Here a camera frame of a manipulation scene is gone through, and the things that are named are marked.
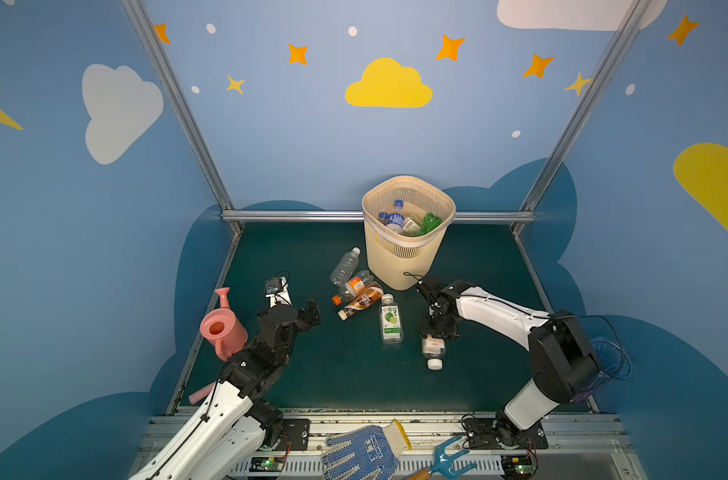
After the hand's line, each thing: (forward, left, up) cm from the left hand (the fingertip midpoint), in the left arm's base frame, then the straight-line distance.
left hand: (303, 298), depth 76 cm
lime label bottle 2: (+1, -24, -18) cm, 30 cm away
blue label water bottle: (+29, -25, -1) cm, 39 cm away
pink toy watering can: (-4, +23, -10) cm, 25 cm away
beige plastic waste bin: (+14, -26, -3) cm, 29 cm away
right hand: (-1, -36, -17) cm, 40 cm away
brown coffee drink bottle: (+11, -17, -17) cm, 26 cm away
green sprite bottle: (+29, -36, 0) cm, 46 cm away
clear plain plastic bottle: (+24, -9, -17) cm, 31 cm away
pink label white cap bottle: (-6, -36, -17) cm, 41 cm away
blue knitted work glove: (-31, -17, -21) cm, 41 cm away
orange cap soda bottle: (+15, -12, -17) cm, 26 cm away
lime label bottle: (+31, -31, -4) cm, 44 cm away
